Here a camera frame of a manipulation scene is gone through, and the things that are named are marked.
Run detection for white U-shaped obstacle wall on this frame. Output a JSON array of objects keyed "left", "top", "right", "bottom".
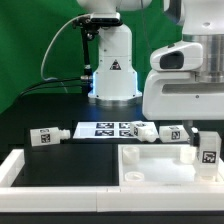
[{"left": 0, "top": 149, "right": 224, "bottom": 212}]

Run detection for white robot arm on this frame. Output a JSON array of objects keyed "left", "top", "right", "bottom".
[{"left": 77, "top": 0, "right": 224, "bottom": 132}]

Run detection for black base cables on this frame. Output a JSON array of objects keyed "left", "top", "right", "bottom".
[{"left": 18, "top": 75, "right": 94, "bottom": 98}]

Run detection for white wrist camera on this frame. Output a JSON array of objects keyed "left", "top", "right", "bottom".
[{"left": 150, "top": 41, "right": 203, "bottom": 71}]

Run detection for white marker sheet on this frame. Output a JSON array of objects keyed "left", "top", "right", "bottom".
[{"left": 73, "top": 122, "right": 136, "bottom": 139}]

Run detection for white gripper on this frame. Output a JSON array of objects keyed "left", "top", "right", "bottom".
[{"left": 142, "top": 70, "right": 224, "bottom": 147}]

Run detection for white square tabletop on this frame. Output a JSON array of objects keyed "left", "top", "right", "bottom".
[{"left": 118, "top": 144, "right": 224, "bottom": 186}]

